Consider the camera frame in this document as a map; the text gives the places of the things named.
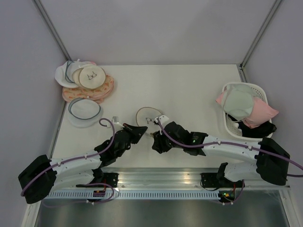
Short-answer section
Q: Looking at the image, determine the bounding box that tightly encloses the black garment in basket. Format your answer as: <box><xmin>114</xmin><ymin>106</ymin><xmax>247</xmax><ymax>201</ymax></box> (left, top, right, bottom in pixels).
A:
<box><xmin>238</xmin><ymin>121</ymin><xmax>277</xmax><ymax>139</ymax></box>

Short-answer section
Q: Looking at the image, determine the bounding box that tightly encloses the aluminium mounting rail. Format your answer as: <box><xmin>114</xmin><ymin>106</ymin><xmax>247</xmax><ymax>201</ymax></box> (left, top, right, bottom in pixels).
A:
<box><xmin>33</xmin><ymin>166</ymin><xmax>292</xmax><ymax>190</ymax></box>

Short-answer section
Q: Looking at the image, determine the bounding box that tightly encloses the white plastic laundry basket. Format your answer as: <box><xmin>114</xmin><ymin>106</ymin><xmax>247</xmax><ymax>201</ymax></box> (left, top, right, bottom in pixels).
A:
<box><xmin>216</xmin><ymin>82</ymin><xmax>279</xmax><ymax>141</ymax></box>

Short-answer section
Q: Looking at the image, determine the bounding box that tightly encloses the beige bag with bra print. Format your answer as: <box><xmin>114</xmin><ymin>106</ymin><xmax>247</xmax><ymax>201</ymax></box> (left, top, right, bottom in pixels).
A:
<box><xmin>72</xmin><ymin>65</ymin><xmax>106</xmax><ymax>90</ymax></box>

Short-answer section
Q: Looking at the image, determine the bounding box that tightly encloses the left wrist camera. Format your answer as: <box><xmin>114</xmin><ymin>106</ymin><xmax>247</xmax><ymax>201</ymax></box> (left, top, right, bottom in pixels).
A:
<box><xmin>111</xmin><ymin>116</ymin><xmax>122</xmax><ymax>126</ymax></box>

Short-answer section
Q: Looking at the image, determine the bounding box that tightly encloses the white slotted cable duct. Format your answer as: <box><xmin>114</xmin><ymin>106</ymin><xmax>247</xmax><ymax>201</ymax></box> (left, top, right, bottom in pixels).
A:
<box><xmin>46</xmin><ymin>189</ymin><xmax>220</xmax><ymax>200</ymax></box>

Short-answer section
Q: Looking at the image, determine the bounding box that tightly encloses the purple cable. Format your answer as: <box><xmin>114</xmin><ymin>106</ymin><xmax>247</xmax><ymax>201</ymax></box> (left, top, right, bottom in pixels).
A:
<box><xmin>20</xmin><ymin>118</ymin><xmax>119</xmax><ymax>209</ymax></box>
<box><xmin>157</xmin><ymin>120</ymin><xmax>303</xmax><ymax>205</ymax></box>

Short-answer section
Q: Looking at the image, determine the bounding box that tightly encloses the pink bra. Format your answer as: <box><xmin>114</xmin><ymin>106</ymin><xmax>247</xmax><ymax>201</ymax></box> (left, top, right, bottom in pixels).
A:
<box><xmin>216</xmin><ymin>93</ymin><xmax>279</xmax><ymax>128</ymax></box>

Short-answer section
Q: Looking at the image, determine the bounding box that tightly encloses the white bag blue rim rear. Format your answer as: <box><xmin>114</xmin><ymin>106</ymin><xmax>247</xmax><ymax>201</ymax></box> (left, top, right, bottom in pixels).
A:
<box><xmin>55</xmin><ymin>59</ymin><xmax>96</xmax><ymax>88</ymax></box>

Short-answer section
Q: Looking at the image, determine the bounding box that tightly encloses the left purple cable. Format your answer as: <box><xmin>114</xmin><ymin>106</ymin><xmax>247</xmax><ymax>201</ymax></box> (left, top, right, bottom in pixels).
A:
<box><xmin>20</xmin><ymin>118</ymin><xmax>119</xmax><ymax>209</ymax></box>

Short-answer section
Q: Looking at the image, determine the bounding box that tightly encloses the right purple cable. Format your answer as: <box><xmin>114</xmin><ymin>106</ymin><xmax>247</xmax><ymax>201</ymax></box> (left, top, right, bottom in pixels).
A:
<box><xmin>157</xmin><ymin>120</ymin><xmax>303</xmax><ymax>205</ymax></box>

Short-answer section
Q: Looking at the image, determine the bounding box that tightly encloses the pale green bra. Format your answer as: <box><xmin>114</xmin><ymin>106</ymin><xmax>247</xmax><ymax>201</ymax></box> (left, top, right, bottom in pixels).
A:
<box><xmin>221</xmin><ymin>84</ymin><xmax>254</xmax><ymax>121</ymax></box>

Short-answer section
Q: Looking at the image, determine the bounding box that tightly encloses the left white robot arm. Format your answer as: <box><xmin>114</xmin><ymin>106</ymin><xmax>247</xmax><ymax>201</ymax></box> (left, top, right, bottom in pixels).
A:
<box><xmin>18</xmin><ymin>123</ymin><xmax>148</xmax><ymax>204</ymax></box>

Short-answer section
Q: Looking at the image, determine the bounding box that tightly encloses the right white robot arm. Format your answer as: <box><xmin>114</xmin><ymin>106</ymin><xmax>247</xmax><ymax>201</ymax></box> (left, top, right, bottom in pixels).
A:
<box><xmin>152</xmin><ymin>120</ymin><xmax>290</xmax><ymax>187</ymax></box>

